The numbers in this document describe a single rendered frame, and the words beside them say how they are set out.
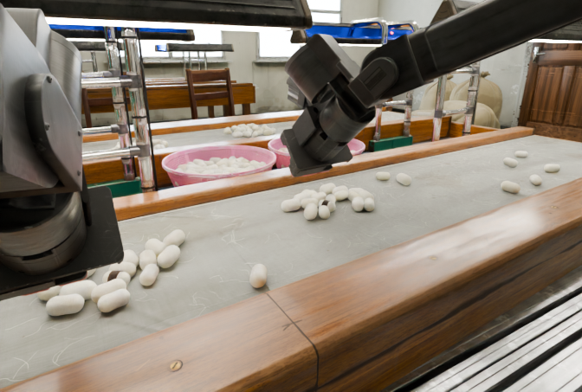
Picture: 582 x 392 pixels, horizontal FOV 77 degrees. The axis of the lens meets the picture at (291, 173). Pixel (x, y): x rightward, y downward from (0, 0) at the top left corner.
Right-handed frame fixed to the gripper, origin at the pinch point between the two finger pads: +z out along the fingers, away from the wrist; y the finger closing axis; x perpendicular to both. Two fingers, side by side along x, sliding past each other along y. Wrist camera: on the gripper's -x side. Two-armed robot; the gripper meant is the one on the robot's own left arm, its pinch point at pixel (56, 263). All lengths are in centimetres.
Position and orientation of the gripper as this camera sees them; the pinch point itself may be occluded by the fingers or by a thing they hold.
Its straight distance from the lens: 42.0
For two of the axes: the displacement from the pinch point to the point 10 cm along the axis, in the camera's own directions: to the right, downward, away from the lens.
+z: -4.0, 4.2, 8.1
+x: 3.4, 8.9, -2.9
